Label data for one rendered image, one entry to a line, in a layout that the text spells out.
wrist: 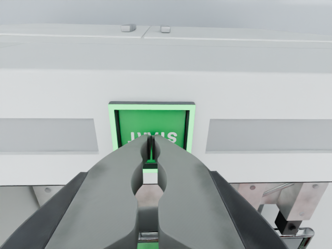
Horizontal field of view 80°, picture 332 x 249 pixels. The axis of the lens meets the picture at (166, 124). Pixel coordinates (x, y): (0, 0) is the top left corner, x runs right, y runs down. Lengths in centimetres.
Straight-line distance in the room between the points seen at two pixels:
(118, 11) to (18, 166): 97
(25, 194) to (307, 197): 35
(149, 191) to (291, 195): 19
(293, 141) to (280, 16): 108
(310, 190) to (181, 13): 94
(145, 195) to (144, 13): 91
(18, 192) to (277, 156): 26
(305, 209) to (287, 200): 2
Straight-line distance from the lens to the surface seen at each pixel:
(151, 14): 108
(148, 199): 31
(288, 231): 38
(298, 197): 32
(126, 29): 47
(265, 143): 17
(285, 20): 126
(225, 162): 17
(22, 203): 30
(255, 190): 28
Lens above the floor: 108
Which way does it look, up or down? 62 degrees down
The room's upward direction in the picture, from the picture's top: 175 degrees clockwise
